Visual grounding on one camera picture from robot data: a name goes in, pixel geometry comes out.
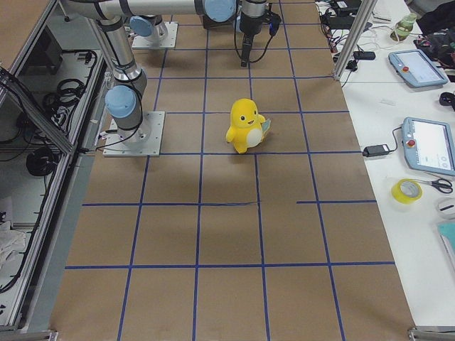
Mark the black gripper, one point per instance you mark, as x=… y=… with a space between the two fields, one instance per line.
x=248 y=28

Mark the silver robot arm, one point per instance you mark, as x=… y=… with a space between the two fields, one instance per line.
x=207 y=21
x=120 y=27

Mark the yellow plush dinosaur toy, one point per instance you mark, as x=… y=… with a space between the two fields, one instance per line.
x=247 y=126

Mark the green drink bottle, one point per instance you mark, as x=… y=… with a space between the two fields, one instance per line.
x=403 y=28

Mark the blue teach pendant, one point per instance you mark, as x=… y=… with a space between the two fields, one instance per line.
x=416 y=69
x=428 y=146

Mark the black power adapter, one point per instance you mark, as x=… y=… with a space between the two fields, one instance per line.
x=376 y=150

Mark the yellow tape roll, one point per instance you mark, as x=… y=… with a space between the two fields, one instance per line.
x=406 y=191

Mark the black scissors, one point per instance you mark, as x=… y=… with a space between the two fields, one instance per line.
x=440 y=184

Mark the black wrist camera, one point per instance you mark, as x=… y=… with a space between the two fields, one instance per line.
x=273 y=20

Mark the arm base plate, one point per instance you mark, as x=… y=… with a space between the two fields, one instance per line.
x=146 y=141
x=154 y=37

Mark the aluminium frame post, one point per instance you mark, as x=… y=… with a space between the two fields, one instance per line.
x=356 y=30

